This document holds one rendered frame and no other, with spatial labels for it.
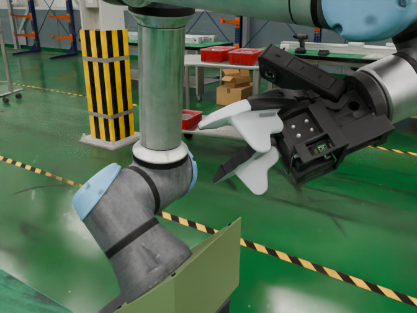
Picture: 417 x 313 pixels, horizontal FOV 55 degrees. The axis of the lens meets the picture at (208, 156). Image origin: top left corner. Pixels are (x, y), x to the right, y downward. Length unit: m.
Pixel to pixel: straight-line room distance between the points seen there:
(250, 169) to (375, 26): 0.23
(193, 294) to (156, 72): 0.39
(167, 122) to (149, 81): 0.09
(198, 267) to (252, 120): 0.35
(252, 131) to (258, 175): 0.12
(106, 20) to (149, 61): 3.20
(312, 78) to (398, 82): 0.09
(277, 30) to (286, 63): 7.77
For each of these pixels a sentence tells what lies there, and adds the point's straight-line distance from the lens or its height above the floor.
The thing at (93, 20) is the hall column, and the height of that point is 1.18.
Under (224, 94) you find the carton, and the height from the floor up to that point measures 0.15.
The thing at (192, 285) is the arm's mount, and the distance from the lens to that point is 0.70.
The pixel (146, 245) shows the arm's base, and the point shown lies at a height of 0.93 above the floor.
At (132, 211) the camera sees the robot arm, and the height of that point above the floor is 0.98.
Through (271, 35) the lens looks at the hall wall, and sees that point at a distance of 8.32.
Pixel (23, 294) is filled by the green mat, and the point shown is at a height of 0.78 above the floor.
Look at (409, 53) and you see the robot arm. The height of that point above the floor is 1.28.
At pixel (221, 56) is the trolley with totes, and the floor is 0.91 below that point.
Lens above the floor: 1.34
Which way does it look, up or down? 21 degrees down
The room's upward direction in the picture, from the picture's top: straight up
